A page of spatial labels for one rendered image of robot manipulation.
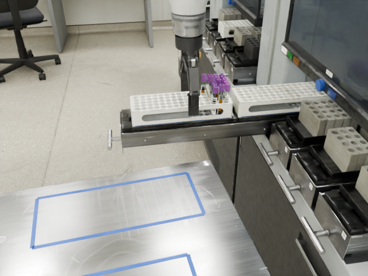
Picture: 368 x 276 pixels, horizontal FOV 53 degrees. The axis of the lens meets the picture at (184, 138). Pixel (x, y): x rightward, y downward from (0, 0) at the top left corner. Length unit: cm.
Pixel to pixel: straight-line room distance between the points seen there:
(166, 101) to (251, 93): 26
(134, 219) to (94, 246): 10
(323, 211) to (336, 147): 17
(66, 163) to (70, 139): 26
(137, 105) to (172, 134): 13
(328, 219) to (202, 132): 43
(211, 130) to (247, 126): 11
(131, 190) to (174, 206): 11
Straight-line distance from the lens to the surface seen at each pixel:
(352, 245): 84
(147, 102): 110
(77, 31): 469
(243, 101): 110
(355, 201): 86
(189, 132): 108
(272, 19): 134
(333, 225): 87
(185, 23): 97
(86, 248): 75
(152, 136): 107
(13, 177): 238
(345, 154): 93
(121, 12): 461
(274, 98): 115
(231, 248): 73
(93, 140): 254
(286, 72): 125
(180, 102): 109
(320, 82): 96
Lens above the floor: 138
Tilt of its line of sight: 34 degrees down
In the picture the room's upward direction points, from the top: 1 degrees counter-clockwise
